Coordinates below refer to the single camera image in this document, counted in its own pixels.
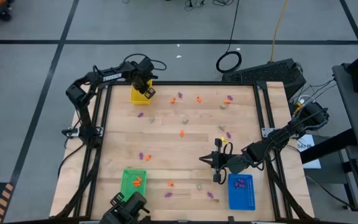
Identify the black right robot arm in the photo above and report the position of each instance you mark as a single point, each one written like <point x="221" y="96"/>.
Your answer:
<point x="278" y="137"/>

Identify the grey-green skull toy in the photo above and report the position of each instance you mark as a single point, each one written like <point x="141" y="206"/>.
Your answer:
<point x="222" y="127"/>
<point x="151" y="119"/>
<point x="199" y="186"/>
<point x="222" y="106"/>

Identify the white paper sheet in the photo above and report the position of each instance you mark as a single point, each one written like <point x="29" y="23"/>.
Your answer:
<point x="306" y="144"/>

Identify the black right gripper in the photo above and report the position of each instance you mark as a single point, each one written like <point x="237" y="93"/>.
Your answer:
<point x="238" y="165"/>

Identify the cream rounded toy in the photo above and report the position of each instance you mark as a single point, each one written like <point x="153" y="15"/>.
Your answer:
<point x="185" y="120"/>

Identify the green plastic basket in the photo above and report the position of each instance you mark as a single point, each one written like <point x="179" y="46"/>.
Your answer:
<point x="126" y="183"/>

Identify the yellow plastic basket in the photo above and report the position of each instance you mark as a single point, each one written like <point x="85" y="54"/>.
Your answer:
<point x="137" y="99"/>

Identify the blue plastic basket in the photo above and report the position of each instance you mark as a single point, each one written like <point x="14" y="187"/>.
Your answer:
<point x="244" y="202"/>

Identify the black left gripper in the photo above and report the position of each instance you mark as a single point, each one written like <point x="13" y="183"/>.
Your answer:
<point x="141" y="82"/>

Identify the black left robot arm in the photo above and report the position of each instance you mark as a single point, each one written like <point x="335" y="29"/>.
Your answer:
<point x="110" y="76"/>

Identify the black computer tower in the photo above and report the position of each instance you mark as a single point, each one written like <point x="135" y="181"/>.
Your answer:
<point x="266" y="73"/>

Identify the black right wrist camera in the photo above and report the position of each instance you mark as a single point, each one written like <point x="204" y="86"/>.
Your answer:
<point x="224" y="160"/>

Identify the yellow power plug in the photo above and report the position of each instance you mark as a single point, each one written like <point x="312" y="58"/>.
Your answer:
<point x="297" y="107"/>

